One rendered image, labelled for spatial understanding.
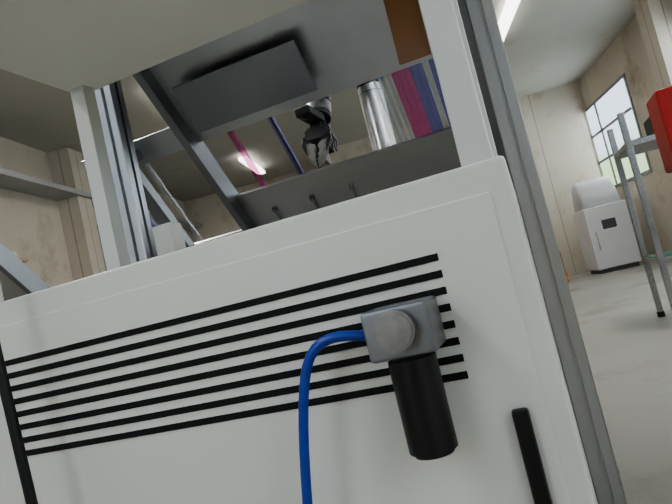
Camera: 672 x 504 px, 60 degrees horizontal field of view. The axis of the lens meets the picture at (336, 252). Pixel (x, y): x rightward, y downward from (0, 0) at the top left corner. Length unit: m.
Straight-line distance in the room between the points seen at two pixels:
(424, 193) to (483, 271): 0.09
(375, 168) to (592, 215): 7.25
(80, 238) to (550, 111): 7.23
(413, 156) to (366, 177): 0.13
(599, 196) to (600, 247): 0.72
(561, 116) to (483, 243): 9.65
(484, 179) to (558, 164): 9.44
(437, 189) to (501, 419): 0.22
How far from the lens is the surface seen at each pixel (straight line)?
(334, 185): 1.48
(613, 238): 8.63
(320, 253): 0.58
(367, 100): 1.80
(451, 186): 0.55
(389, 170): 1.45
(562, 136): 10.10
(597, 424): 1.00
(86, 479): 0.78
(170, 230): 1.69
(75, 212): 7.46
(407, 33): 0.94
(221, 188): 1.49
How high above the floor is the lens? 0.53
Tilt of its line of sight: 4 degrees up
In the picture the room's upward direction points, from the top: 13 degrees counter-clockwise
